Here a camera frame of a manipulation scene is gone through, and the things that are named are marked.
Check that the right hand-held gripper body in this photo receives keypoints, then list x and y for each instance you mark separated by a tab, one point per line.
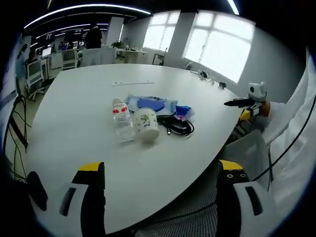
256	92

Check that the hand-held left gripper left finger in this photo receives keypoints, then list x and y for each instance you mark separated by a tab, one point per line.
91	217

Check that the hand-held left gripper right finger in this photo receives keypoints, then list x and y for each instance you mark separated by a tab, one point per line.
229	212

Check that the small blue pink packet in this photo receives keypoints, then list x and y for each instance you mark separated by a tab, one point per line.
184	111

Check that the blue plastic package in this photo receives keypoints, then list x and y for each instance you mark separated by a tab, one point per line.
148	103

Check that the white paper cup green print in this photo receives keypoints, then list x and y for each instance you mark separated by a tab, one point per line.
146	124

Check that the clear plastic water bottle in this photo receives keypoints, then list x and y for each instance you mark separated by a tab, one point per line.
121	118

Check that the person's right hand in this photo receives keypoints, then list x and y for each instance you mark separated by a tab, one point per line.
266	108

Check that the small dark object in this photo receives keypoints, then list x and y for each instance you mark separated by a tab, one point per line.
222	85

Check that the grey mesh chair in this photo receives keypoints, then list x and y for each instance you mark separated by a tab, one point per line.
249	153

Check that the window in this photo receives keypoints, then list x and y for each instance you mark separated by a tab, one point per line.
160	30
219	49

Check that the person's white clothing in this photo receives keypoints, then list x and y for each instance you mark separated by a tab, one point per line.
296	148

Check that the white table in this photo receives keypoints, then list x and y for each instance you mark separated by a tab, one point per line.
81	118

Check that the green potted plant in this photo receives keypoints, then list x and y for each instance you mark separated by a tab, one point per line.
116	44

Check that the white cabinet counter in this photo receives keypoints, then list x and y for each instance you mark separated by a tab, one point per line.
108	55

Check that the white office chair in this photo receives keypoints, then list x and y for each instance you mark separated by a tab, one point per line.
35	74

